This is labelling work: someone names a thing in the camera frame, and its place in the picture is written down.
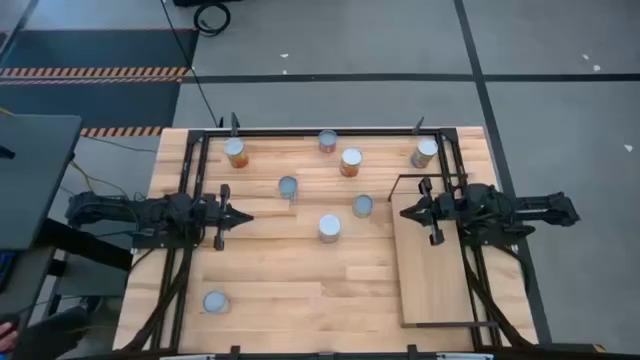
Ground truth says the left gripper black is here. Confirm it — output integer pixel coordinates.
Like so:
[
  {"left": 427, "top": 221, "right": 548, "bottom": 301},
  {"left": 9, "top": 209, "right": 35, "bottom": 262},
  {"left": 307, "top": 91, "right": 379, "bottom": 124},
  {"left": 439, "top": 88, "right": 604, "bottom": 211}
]
[{"left": 199, "top": 183, "right": 255, "bottom": 251}]

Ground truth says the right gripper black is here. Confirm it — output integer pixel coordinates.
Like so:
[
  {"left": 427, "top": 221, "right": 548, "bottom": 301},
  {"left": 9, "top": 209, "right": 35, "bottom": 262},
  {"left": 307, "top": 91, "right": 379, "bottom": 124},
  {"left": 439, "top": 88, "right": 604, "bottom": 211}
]
[{"left": 399, "top": 177, "right": 461, "bottom": 247}]

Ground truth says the short green dotted can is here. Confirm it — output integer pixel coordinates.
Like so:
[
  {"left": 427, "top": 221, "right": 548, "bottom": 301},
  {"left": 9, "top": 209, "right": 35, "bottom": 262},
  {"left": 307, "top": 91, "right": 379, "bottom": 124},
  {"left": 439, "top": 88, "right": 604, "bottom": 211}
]
[{"left": 351, "top": 193, "right": 375, "bottom": 219}]

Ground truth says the short sliced carrots can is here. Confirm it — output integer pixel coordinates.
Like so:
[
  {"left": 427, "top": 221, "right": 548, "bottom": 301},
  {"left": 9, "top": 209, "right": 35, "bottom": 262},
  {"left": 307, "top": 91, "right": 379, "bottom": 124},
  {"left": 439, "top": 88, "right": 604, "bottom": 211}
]
[{"left": 277, "top": 175, "right": 299, "bottom": 201}]

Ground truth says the tall peaches label can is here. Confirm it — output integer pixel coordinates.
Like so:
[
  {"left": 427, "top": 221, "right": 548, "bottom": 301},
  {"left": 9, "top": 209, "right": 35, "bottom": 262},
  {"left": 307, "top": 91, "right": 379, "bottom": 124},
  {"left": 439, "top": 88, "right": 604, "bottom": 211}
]
[
  {"left": 409, "top": 138, "right": 440, "bottom": 170},
  {"left": 317, "top": 214, "right": 342, "bottom": 245}
]

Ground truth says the tall orange label can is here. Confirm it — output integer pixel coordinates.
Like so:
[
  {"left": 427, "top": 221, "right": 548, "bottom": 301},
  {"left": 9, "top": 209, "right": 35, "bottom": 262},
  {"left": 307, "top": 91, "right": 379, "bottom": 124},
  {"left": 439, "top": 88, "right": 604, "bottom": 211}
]
[
  {"left": 339, "top": 147, "right": 364, "bottom": 178},
  {"left": 223, "top": 137, "right": 250, "bottom": 170}
]

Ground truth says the short silver-lidded can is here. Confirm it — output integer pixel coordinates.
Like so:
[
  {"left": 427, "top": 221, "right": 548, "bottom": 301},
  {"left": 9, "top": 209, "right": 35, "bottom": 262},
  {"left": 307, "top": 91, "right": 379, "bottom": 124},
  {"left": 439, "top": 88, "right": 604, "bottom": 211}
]
[{"left": 202, "top": 290, "right": 231, "bottom": 315}]

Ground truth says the small pink label can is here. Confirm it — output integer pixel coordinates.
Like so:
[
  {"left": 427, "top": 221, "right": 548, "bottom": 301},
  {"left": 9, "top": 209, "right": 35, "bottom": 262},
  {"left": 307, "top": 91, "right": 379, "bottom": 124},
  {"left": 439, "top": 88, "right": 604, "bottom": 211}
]
[{"left": 318, "top": 129, "right": 339, "bottom": 154}]

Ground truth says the black desk support beam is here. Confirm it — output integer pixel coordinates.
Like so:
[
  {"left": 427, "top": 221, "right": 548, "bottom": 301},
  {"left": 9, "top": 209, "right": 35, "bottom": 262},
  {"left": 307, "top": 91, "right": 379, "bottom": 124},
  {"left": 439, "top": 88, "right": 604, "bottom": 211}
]
[{"left": 37, "top": 217, "right": 134, "bottom": 274}]

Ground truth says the grey desk top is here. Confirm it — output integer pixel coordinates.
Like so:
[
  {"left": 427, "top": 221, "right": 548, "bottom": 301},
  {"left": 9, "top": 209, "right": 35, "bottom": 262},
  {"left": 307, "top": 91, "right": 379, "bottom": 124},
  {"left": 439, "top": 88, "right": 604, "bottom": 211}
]
[{"left": 0, "top": 113, "right": 84, "bottom": 251}]

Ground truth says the person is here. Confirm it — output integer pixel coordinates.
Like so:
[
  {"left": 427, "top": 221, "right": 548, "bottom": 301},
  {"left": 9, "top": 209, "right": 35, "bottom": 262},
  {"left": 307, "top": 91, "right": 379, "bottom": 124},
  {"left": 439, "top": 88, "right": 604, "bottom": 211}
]
[{"left": 17, "top": 305, "right": 94, "bottom": 360}]

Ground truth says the black hazard-striped floor mat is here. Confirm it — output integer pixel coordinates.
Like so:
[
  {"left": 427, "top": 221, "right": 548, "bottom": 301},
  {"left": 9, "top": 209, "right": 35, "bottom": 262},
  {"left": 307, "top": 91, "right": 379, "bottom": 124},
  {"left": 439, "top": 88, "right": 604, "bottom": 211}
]
[{"left": 0, "top": 27, "right": 200, "bottom": 139}]

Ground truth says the black box on floor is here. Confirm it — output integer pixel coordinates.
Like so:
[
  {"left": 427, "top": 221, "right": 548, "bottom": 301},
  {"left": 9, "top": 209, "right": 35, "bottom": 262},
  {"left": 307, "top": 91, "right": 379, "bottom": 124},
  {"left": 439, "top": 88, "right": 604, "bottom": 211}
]
[{"left": 172, "top": 0, "right": 244, "bottom": 7}]

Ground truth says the backlit keyboard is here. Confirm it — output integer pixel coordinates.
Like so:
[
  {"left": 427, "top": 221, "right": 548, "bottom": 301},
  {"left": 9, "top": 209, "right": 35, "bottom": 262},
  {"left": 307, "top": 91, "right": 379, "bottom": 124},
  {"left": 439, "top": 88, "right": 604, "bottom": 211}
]
[{"left": 0, "top": 251, "right": 16, "bottom": 294}]

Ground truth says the person's hand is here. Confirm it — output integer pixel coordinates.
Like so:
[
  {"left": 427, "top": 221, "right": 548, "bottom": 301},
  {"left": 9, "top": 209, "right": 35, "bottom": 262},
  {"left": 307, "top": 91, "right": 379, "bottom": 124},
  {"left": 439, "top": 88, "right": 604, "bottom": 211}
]
[{"left": 0, "top": 322, "right": 20, "bottom": 353}]

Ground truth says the wooden shelf with black frame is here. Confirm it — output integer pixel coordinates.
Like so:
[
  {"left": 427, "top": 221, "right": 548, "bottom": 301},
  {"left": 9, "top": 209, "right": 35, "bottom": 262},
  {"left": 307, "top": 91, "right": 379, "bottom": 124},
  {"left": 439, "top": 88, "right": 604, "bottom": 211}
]
[{"left": 387, "top": 172, "right": 500, "bottom": 330}]

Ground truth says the black metal rig frame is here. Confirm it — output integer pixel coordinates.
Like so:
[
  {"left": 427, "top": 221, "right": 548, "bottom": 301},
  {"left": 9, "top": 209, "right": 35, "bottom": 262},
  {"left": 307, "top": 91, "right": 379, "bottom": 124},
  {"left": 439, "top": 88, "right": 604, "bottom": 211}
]
[{"left": 119, "top": 127, "right": 539, "bottom": 360}]

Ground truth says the long black floor cable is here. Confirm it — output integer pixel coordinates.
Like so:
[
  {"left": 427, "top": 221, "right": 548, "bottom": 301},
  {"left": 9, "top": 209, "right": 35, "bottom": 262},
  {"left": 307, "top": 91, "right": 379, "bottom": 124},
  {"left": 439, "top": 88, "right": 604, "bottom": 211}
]
[{"left": 159, "top": 0, "right": 224, "bottom": 129}]

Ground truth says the coiled black cable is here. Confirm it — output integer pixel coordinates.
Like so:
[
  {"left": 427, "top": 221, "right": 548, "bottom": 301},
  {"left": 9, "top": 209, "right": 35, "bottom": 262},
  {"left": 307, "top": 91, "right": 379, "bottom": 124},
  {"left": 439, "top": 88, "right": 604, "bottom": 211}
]
[{"left": 193, "top": 1, "right": 232, "bottom": 37}]

